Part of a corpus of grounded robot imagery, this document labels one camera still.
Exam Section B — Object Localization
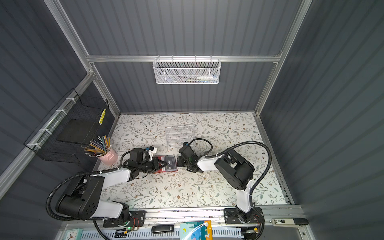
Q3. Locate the clear acrylic organizer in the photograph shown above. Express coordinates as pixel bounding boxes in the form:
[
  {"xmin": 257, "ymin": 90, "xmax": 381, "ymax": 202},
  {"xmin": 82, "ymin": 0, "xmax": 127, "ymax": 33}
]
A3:
[{"xmin": 165, "ymin": 124, "xmax": 196, "ymax": 148}]

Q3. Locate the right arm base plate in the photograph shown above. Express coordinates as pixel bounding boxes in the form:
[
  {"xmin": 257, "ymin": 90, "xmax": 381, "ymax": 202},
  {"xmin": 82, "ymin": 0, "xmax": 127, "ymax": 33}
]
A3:
[{"xmin": 224, "ymin": 207, "xmax": 265, "ymax": 225}]

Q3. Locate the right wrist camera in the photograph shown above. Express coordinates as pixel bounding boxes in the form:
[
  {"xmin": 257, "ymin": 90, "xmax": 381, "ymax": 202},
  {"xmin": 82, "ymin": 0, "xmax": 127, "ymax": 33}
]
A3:
[{"xmin": 179, "ymin": 142, "xmax": 195, "ymax": 158}]

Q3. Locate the white mesh wall basket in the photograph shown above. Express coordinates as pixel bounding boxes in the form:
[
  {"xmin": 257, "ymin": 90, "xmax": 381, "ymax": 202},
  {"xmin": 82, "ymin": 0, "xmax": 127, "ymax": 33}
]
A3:
[{"xmin": 153, "ymin": 57, "xmax": 222, "ymax": 85}]

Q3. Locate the bundle of coloured pencils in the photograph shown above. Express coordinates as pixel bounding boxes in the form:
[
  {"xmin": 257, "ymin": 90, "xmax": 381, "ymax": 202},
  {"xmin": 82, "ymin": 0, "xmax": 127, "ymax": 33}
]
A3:
[{"xmin": 84, "ymin": 136, "xmax": 111, "ymax": 157}]

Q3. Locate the white marker in basket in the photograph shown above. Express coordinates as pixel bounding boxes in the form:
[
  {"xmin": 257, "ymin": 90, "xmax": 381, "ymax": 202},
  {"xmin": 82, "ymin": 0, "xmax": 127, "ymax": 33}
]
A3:
[{"xmin": 177, "ymin": 75, "xmax": 219, "ymax": 83}]

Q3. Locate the pink pencil cup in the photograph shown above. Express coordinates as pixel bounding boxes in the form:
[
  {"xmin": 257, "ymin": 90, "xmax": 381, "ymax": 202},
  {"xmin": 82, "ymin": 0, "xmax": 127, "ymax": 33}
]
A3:
[{"xmin": 98, "ymin": 148, "xmax": 119, "ymax": 166}]

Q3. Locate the red leather card holder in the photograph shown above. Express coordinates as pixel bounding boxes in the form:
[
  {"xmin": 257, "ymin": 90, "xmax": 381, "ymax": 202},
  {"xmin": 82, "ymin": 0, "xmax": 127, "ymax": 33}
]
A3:
[{"xmin": 153, "ymin": 156, "xmax": 178, "ymax": 174}]

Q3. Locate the yellow marker in basket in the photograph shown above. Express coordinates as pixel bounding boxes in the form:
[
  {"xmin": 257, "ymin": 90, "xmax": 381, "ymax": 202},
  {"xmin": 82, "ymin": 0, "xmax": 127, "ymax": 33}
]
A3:
[{"xmin": 98, "ymin": 109, "xmax": 106, "ymax": 125}]

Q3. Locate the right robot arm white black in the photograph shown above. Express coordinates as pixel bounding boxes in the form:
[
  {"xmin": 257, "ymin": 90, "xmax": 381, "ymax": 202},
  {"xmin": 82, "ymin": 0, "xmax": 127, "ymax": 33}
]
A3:
[{"xmin": 179, "ymin": 142, "xmax": 255, "ymax": 215}]

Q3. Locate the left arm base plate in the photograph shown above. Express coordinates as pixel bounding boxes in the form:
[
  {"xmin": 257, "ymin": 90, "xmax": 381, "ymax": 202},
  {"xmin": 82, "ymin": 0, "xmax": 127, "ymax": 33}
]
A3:
[{"xmin": 103, "ymin": 211, "xmax": 147, "ymax": 228}]

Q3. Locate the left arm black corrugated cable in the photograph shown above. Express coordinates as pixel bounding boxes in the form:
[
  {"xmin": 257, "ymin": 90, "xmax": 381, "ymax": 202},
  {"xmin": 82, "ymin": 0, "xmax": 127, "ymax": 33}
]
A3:
[{"xmin": 45, "ymin": 149, "xmax": 145, "ymax": 222}]

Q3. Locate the colourful picture book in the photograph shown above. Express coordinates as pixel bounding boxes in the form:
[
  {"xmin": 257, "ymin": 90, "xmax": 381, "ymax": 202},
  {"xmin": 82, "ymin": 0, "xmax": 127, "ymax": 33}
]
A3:
[{"xmin": 180, "ymin": 221, "xmax": 213, "ymax": 240}]

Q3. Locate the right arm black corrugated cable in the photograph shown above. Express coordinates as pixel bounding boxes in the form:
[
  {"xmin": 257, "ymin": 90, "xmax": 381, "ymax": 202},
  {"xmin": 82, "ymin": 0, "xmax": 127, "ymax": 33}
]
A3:
[{"xmin": 187, "ymin": 137, "xmax": 273, "ymax": 205}]

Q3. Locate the black wire wall basket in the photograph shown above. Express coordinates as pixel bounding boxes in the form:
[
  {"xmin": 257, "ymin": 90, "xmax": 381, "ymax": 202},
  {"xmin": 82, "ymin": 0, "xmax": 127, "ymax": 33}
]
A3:
[{"xmin": 24, "ymin": 92, "xmax": 111, "ymax": 166}]

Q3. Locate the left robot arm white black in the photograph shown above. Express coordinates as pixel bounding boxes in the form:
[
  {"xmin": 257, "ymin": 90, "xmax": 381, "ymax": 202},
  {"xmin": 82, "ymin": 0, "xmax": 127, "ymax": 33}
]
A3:
[{"xmin": 46, "ymin": 147, "xmax": 168, "ymax": 222}]

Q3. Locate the small black device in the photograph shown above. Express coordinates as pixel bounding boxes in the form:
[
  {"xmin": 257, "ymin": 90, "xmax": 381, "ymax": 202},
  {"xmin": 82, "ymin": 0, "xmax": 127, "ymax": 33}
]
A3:
[{"xmin": 151, "ymin": 225, "xmax": 174, "ymax": 234}]

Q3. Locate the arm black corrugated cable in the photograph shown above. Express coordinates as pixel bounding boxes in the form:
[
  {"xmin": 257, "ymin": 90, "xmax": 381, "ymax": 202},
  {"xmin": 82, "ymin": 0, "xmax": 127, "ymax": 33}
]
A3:
[
  {"xmin": 45, "ymin": 149, "xmax": 145, "ymax": 222},
  {"xmin": 187, "ymin": 137, "xmax": 273, "ymax": 205}
]

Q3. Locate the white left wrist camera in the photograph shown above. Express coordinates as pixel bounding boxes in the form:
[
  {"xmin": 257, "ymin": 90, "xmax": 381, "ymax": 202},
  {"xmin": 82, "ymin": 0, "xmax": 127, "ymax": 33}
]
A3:
[{"xmin": 146, "ymin": 146, "xmax": 158, "ymax": 159}]

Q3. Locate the teal alarm clock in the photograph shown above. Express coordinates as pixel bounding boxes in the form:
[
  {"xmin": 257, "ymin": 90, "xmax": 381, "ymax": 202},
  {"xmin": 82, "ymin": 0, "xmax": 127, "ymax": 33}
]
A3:
[{"xmin": 63, "ymin": 229, "xmax": 83, "ymax": 240}]

